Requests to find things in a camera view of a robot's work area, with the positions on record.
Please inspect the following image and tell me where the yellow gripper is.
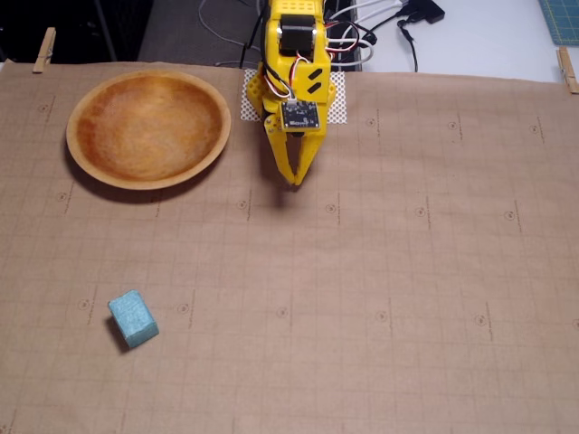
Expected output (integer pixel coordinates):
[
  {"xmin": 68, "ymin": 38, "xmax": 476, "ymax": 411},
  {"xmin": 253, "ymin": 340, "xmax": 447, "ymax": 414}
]
[{"xmin": 261, "ymin": 18, "xmax": 330, "ymax": 186}]

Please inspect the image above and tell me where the blue foam block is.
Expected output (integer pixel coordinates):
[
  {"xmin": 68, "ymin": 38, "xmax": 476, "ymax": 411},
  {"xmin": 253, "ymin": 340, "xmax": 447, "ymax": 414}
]
[{"xmin": 107, "ymin": 289, "xmax": 160, "ymax": 349}]

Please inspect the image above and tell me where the yellow robot base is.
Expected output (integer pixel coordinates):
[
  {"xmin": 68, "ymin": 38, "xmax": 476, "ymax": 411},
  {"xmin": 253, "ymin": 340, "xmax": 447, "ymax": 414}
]
[{"xmin": 245, "ymin": 62, "xmax": 338, "ymax": 121}]

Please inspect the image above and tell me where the round wooden bowl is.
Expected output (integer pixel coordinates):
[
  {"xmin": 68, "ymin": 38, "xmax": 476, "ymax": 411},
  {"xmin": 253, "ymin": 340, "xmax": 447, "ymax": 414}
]
[{"xmin": 65, "ymin": 70, "xmax": 232, "ymax": 191}]

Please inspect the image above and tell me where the white perforated mat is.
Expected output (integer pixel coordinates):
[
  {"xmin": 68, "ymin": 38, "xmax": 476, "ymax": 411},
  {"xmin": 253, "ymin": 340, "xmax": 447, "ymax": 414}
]
[{"xmin": 241, "ymin": 69, "xmax": 348, "ymax": 126}]

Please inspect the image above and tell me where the brown grid paper sheet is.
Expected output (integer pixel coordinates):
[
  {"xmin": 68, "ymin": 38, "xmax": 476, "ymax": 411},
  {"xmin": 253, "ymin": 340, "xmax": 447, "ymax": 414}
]
[{"xmin": 0, "ymin": 58, "xmax": 579, "ymax": 434}]

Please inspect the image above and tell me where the black power adapter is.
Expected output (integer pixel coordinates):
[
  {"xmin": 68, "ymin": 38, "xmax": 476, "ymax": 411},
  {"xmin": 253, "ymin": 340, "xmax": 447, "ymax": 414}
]
[{"xmin": 404, "ymin": 0, "xmax": 447, "ymax": 24}]

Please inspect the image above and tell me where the wooden clothespin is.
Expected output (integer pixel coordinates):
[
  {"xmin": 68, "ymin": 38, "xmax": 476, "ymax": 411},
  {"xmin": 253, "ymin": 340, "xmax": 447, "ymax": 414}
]
[
  {"xmin": 555, "ymin": 45, "xmax": 579, "ymax": 95},
  {"xmin": 32, "ymin": 26, "xmax": 58, "ymax": 74}
]

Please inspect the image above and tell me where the green cutting mat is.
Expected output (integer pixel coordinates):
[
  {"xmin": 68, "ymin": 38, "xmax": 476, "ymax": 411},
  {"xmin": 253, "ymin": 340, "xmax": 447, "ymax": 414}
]
[{"xmin": 539, "ymin": 0, "xmax": 579, "ymax": 45}]

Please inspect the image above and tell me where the black camera circuit board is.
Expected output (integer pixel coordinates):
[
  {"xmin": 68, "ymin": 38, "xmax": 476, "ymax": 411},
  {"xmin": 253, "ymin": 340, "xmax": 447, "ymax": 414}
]
[{"xmin": 280, "ymin": 100, "xmax": 324, "ymax": 137}]

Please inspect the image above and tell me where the black camera cable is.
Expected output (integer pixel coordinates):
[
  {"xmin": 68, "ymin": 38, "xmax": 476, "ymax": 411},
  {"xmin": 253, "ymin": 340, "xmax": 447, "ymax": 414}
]
[{"xmin": 243, "ymin": 0, "xmax": 295, "ymax": 103}]

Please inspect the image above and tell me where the red white black servo wire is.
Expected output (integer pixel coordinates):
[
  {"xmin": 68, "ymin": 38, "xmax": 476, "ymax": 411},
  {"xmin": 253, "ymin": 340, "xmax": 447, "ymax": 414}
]
[{"xmin": 266, "ymin": 24, "xmax": 379, "ymax": 99}]

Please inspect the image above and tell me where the white cable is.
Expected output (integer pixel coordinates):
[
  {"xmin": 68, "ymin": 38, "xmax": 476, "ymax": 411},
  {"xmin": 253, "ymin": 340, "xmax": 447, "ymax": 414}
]
[
  {"xmin": 332, "ymin": 24, "xmax": 377, "ymax": 71},
  {"xmin": 328, "ymin": 0, "xmax": 406, "ymax": 26}
]

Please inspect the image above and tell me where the black plug cable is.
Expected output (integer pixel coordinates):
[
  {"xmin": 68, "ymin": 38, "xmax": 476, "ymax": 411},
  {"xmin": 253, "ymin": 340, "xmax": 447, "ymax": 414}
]
[{"xmin": 396, "ymin": 16, "xmax": 420, "ymax": 73}]

